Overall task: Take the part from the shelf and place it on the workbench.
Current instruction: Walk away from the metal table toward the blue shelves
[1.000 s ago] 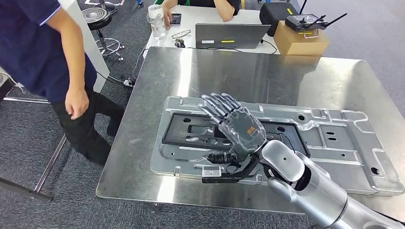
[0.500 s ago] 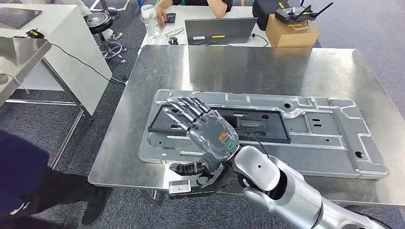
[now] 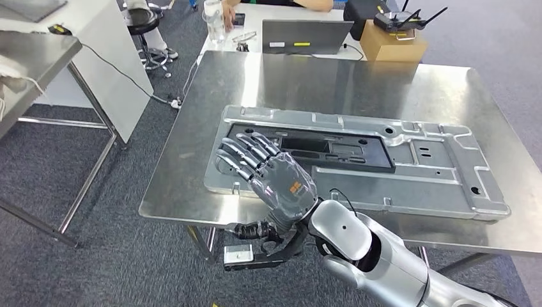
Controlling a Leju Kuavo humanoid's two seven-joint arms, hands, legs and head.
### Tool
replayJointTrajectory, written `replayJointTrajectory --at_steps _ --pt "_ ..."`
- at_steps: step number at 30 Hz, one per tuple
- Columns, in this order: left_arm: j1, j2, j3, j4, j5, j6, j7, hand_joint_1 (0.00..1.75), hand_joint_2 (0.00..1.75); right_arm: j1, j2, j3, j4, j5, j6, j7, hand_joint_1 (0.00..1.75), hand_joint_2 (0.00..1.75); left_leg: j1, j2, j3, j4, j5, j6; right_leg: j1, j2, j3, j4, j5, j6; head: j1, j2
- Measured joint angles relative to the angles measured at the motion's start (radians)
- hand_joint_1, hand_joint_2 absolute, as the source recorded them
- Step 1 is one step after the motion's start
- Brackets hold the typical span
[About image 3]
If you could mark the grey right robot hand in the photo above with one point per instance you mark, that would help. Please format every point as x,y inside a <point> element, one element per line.
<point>288,186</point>

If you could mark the black plastic panel part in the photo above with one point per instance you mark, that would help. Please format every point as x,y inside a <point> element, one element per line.
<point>372,157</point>

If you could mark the stainless steel workbench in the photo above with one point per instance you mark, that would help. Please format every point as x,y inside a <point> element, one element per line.
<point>317,80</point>

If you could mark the silver stamped metal panel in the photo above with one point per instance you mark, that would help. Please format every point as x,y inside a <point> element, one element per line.
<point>423,190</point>

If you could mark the white power strip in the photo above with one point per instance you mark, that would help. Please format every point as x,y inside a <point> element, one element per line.
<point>175,103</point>

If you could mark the small dark metal clip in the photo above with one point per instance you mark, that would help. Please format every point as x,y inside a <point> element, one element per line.
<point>242,46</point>

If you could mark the grey laptop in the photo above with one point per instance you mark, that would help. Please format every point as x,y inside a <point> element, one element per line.
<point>305,36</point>

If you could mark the brown cardboard box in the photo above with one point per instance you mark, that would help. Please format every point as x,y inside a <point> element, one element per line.
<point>389,48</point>

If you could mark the dark smartphone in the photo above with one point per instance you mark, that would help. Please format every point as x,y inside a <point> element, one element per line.
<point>239,19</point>

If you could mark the white office desk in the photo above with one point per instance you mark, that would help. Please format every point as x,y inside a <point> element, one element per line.
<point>271,12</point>

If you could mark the clear plastic bottle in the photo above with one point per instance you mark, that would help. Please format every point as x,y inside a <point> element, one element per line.
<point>214,21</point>

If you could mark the person in light trousers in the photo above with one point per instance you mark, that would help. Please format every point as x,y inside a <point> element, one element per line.
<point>157,40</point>

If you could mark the black wifi router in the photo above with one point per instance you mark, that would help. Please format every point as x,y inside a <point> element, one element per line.
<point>394,21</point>

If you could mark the white desk with panel side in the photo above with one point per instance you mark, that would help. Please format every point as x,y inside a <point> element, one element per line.
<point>106,63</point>

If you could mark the black round stool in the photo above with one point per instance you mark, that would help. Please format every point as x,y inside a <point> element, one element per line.
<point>142,21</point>

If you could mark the black and yellow device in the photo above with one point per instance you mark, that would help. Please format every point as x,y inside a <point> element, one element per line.
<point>60,29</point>

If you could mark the steel side table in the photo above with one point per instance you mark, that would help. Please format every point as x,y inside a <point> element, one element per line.
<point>34,55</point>

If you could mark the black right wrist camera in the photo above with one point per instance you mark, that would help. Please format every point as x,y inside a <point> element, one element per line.
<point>254,262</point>

